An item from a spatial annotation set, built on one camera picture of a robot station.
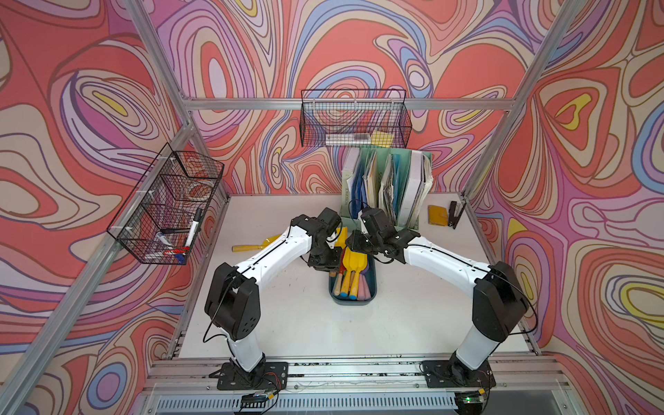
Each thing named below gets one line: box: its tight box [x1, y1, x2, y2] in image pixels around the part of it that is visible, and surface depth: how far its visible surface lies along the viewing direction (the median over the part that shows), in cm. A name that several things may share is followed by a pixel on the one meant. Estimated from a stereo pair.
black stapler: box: [447, 200, 467, 230], surface depth 112 cm
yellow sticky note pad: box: [427, 204, 449, 227], surface depth 113 cm
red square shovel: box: [333, 247, 347, 297], surface depth 90 cm
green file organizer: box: [341, 146, 435, 230], surface depth 98 cm
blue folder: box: [351, 157, 368, 220], surface depth 97 cm
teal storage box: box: [328, 254, 377, 307], surface depth 88 cm
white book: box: [397, 150, 427, 229], surface depth 96 cm
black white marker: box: [185, 207, 204, 248], surface depth 70 cm
